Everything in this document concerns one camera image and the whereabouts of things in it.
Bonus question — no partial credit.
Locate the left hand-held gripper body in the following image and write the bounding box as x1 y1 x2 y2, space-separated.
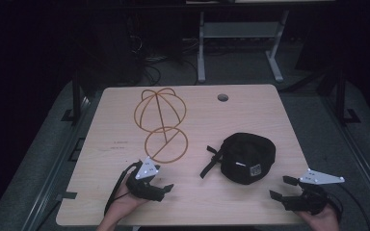
125 156 166 203

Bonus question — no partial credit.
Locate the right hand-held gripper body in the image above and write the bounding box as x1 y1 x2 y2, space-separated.
282 167 346 217

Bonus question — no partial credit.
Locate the brown wire hat stand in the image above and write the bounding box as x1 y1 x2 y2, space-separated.
133 87 190 165

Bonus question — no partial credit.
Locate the black cap with strap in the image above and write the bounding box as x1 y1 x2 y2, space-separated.
199 132 277 186

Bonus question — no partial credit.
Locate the person's right hand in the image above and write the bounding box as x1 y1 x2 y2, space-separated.
296 203 341 231

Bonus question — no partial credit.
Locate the person's left hand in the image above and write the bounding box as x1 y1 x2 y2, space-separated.
106 173 150 225

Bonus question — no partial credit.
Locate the black tape strip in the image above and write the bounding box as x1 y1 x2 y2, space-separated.
55 191 78 202

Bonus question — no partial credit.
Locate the black metal stand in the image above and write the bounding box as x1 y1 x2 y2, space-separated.
331 66 361 126
61 68 93 125

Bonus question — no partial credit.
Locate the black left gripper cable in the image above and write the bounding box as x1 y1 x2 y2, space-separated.
103 160 144 217

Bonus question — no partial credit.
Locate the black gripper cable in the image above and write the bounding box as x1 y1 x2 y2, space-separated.
103 160 144 217
314 183 370 231

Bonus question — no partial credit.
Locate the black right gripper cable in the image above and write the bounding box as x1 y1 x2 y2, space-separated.
314 183 370 231

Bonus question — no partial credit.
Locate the aluminium rail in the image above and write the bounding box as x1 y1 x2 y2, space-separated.
20 95 93 231
320 95 370 222

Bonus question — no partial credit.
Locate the tangle of floor cables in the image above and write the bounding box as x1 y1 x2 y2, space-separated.
128 33 200 87

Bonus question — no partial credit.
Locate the white metal desk frame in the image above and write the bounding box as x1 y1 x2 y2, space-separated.
196 9 291 84

